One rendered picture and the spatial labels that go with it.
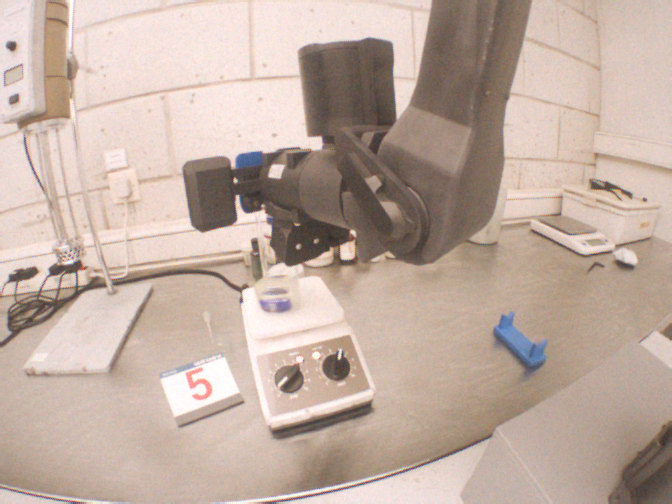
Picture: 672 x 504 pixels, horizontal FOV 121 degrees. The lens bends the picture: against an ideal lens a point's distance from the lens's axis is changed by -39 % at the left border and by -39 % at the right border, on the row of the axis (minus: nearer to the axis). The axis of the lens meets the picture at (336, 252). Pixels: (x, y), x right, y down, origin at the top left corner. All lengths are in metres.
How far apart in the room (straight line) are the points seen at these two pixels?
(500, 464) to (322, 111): 0.27
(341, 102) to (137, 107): 0.73
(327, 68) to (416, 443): 0.35
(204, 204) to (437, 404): 0.33
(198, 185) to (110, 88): 0.69
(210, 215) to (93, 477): 0.32
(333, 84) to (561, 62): 1.29
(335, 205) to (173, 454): 0.32
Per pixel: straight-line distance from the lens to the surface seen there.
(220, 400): 0.42
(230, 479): 0.35
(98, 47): 0.97
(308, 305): 0.40
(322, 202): 0.21
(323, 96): 0.20
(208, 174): 0.26
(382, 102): 0.19
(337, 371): 0.35
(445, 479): 0.34
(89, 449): 0.45
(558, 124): 1.38
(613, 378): 0.32
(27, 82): 0.58
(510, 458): 0.24
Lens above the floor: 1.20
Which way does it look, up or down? 22 degrees down
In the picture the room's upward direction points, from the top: 2 degrees counter-clockwise
